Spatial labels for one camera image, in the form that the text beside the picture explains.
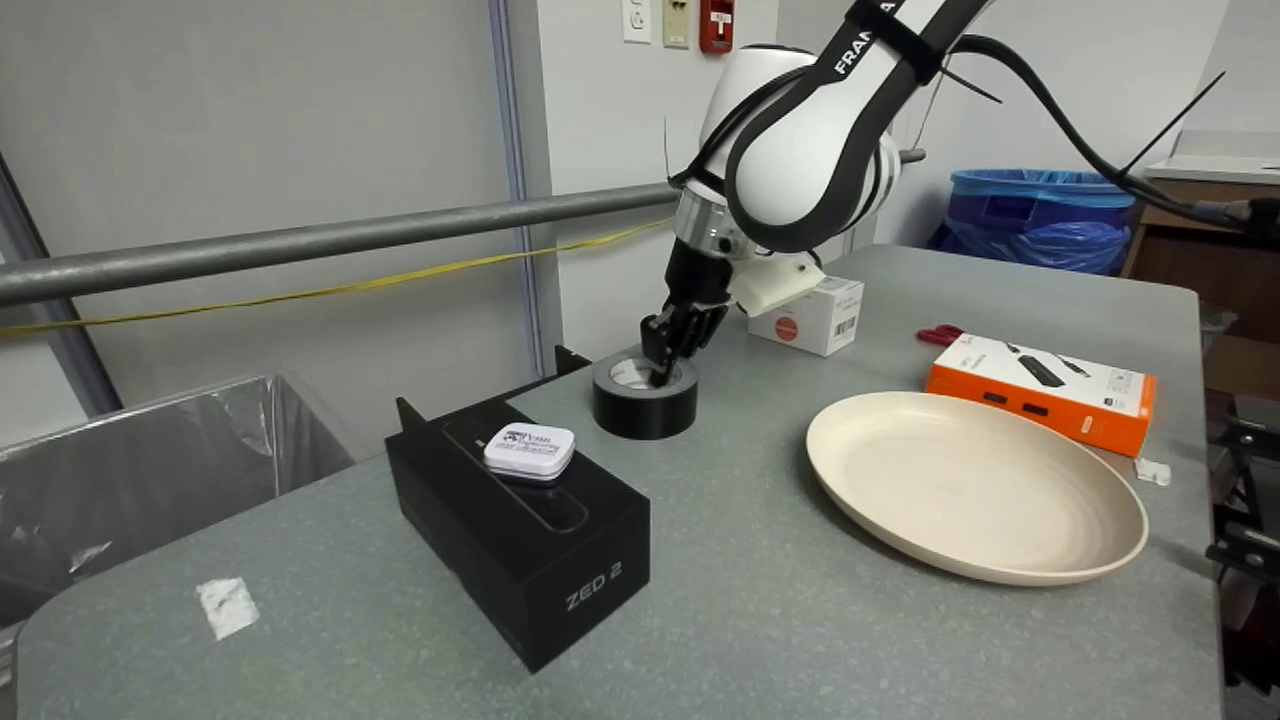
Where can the cream round plate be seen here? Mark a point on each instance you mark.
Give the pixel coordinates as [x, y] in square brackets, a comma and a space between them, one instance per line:
[972, 491]

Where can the white and orange product box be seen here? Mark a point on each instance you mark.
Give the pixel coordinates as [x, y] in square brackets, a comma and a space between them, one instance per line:
[1098, 407]

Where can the red fire alarm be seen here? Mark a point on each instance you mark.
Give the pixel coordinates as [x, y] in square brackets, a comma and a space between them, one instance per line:
[716, 22]

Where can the small white case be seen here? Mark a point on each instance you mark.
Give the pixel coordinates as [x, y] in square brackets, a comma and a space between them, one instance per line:
[528, 452]

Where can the black rectangular box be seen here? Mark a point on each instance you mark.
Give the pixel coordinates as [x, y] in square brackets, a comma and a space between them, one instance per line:
[542, 560]

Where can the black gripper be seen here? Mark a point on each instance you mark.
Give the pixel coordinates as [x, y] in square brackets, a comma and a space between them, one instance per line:
[699, 303]

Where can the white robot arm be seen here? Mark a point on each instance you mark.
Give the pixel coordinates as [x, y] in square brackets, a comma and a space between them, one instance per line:
[792, 155]

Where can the black roll of tape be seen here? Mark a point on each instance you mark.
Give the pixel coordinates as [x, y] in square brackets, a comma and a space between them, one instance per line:
[629, 402]

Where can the grey plastic bin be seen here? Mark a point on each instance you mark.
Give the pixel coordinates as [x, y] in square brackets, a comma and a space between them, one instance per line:
[121, 487]

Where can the small white carton box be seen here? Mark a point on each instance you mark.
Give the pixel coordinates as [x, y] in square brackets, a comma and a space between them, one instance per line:
[816, 323]

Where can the blue lined trash bin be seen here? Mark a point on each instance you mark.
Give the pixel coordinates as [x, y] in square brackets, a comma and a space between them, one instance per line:
[1050, 219]

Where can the white tape patch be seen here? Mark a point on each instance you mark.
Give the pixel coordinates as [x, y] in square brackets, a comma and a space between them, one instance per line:
[226, 606]

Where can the grey metal rail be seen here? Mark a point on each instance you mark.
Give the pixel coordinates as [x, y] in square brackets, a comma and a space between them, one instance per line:
[65, 278]

